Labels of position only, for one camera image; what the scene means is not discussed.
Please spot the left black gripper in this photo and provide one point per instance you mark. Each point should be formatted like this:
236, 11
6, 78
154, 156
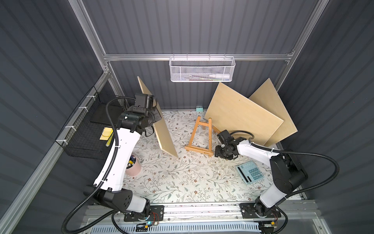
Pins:
153, 115

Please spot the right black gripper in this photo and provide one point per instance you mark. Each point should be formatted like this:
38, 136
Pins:
221, 149

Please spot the wooden easel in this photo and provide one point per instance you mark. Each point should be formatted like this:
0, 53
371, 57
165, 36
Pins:
216, 130
201, 138

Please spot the plywood board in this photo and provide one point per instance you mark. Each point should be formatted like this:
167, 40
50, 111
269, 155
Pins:
267, 97
229, 110
163, 136

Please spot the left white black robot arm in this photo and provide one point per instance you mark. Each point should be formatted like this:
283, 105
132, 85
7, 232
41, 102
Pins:
107, 190

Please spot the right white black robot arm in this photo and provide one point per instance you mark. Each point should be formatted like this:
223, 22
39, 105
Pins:
287, 171

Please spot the teal calculator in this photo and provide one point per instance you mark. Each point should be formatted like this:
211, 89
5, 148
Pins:
249, 172

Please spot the floral patterned table mat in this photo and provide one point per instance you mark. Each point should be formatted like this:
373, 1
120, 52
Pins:
192, 177

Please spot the yellow sticky note pad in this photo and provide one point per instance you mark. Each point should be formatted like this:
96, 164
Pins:
106, 133

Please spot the yellow green pen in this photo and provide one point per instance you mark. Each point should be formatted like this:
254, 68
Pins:
109, 141

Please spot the small teal block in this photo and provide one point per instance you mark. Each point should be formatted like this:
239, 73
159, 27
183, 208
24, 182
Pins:
199, 109

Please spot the pink cup with pens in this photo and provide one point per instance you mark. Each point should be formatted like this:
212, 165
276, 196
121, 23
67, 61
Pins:
133, 168

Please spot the white marker in basket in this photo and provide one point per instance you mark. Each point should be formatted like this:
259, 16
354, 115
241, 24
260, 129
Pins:
220, 76

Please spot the white wire mesh basket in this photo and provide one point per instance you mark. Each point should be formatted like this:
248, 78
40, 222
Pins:
198, 69

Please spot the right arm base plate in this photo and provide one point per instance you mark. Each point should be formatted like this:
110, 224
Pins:
256, 210

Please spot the black wire wall basket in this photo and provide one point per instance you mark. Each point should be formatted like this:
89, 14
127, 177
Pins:
80, 137

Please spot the aluminium rail at front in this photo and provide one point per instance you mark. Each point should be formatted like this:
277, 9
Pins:
216, 212

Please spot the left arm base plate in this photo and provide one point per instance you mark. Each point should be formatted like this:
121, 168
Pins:
151, 213

